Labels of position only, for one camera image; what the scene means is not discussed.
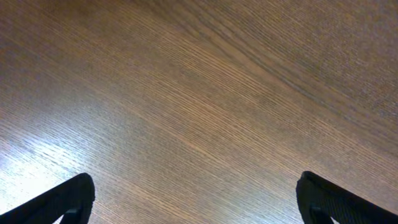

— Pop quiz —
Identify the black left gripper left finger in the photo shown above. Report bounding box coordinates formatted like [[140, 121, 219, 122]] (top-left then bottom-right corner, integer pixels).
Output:
[[1, 173, 95, 224]]

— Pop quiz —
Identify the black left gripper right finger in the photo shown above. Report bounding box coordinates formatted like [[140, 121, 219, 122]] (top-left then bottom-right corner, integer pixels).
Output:
[[296, 171, 397, 224]]

